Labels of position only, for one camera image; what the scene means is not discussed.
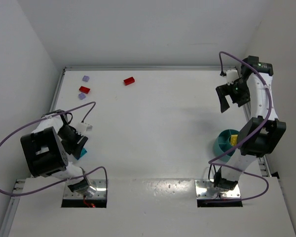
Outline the long yellow lego brick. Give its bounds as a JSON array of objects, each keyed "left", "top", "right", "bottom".
[{"left": 229, "top": 134, "right": 238, "bottom": 146}]

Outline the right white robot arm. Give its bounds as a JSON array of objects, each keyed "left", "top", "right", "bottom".
[{"left": 213, "top": 56, "right": 286, "bottom": 190}]

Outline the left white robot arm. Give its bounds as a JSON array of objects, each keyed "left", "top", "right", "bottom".
[{"left": 20, "top": 110, "right": 90, "bottom": 196}]

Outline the teal lego brick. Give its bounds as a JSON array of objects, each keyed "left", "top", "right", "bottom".
[{"left": 75, "top": 148, "right": 87, "bottom": 160}]

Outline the lilac lego brick lower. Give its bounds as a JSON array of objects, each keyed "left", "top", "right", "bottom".
[{"left": 78, "top": 93, "right": 86, "bottom": 100}]

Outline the lilac lego brick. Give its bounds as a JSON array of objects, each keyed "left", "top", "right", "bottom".
[
  {"left": 78, "top": 93, "right": 86, "bottom": 100},
  {"left": 82, "top": 76, "right": 90, "bottom": 82}
]

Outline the teal divided round container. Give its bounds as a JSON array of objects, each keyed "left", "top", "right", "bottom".
[{"left": 213, "top": 129, "right": 239, "bottom": 157}]

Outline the red lego brick left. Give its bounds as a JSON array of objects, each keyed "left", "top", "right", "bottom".
[{"left": 79, "top": 86, "right": 90, "bottom": 94}]

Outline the red lego brick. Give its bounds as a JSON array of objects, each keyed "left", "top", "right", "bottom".
[
  {"left": 79, "top": 86, "right": 90, "bottom": 94},
  {"left": 123, "top": 77, "right": 135, "bottom": 86}
]

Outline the lilac lego brick upper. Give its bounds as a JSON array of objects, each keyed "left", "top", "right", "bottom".
[{"left": 82, "top": 76, "right": 90, "bottom": 82}]

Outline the red lego brick top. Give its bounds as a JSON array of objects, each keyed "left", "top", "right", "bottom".
[{"left": 123, "top": 77, "right": 135, "bottom": 86}]

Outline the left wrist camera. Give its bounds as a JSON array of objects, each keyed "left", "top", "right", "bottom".
[{"left": 76, "top": 122, "right": 93, "bottom": 134}]

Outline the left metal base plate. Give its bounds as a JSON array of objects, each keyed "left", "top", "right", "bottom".
[{"left": 63, "top": 179, "right": 107, "bottom": 200}]

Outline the metal base plate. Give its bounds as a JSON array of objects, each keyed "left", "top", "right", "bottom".
[
  {"left": 194, "top": 179, "right": 241, "bottom": 200},
  {"left": 63, "top": 179, "right": 107, "bottom": 200}
]

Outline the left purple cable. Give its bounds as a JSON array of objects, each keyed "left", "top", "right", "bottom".
[{"left": 0, "top": 101, "right": 107, "bottom": 197}]

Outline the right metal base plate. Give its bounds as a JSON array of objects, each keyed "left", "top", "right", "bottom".
[{"left": 194, "top": 179, "right": 241, "bottom": 200}]

